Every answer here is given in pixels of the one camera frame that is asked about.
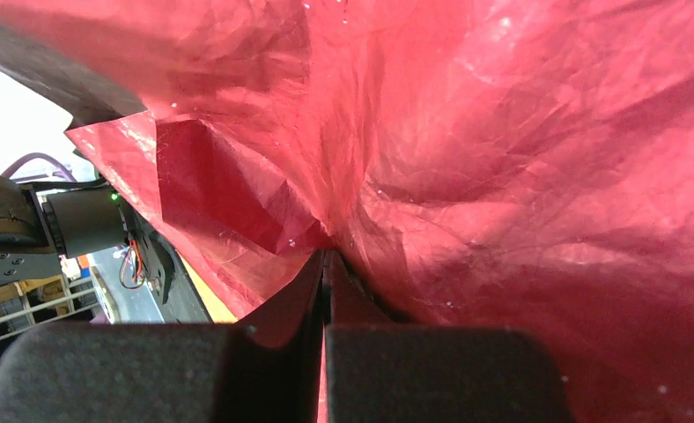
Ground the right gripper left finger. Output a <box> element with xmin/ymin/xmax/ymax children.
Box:
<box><xmin>0</xmin><ymin>252</ymin><xmax>324</xmax><ymax>422</ymax></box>

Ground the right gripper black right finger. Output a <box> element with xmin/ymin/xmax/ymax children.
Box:
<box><xmin>323</xmin><ymin>252</ymin><xmax>574</xmax><ymax>422</ymax></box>

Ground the dark red wrapping paper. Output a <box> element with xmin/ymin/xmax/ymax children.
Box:
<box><xmin>0</xmin><ymin>1</ymin><xmax>694</xmax><ymax>422</ymax></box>

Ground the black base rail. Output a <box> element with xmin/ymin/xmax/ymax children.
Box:
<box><xmin>130</xmin><ymin>211</ymin><xmax>212</xmax><ymax>323</ymax></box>

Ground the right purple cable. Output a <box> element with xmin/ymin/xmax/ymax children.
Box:
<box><xmin>0</xmin><ymin>152</ymin><xmax>80</xmax><ymax>183</ymax></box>

